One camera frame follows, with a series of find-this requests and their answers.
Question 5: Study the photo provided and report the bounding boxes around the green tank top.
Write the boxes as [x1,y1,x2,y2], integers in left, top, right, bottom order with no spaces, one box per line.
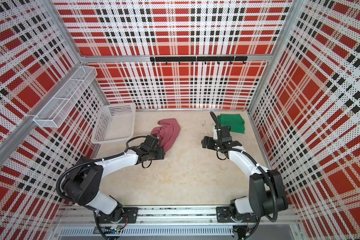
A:
[218,114,245,134]

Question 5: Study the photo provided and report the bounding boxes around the pink tank top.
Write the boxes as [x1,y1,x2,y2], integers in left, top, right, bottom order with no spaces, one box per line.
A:
[151,118,181,152]

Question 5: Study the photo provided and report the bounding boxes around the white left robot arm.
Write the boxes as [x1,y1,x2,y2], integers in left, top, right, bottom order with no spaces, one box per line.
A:
[56,135,165,223]

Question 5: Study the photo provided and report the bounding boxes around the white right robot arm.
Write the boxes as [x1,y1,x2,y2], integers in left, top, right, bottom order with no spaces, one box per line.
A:
[201,136,288,222]

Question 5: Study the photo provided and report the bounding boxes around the white plastic laundry basket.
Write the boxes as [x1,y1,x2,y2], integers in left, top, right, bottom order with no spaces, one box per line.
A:
[91,103,136,145]

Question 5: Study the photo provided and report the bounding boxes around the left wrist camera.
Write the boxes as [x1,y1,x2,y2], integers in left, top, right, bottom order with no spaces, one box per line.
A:
[144,135,160,148]

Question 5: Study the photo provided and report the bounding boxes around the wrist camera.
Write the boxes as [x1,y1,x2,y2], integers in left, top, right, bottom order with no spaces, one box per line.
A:
[144,135,160,148]
[217,126,232,143]

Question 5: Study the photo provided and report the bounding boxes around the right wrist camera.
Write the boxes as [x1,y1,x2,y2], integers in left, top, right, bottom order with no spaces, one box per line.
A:
[217,126,232,143]

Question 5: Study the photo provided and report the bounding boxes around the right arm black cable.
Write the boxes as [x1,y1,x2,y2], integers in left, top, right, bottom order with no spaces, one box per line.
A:
[209,111,278,240]

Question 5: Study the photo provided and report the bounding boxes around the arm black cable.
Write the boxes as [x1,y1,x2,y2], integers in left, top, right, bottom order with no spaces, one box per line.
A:
[209,111,278,240]
[55,134,157,240]

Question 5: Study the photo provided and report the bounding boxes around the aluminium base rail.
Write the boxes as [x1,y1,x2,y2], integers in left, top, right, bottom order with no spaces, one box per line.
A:
[52,204,301,226]

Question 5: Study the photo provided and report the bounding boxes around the black wall hook rail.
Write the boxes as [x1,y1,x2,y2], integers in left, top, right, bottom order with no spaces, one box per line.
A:
[150,56,248,64]

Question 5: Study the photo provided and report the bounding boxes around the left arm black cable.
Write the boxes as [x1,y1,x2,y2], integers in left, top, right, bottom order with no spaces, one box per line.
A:
[55,134,157,240]

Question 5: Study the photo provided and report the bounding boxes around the white wire wall shelf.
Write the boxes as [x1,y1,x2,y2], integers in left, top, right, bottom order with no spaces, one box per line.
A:
[33,66,97,128]

